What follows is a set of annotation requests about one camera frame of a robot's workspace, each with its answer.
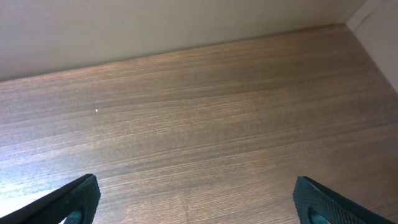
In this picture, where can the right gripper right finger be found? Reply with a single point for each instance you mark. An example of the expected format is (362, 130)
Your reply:
(316, 203)

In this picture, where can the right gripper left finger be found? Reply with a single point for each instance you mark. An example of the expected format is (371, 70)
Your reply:
(75, 202)

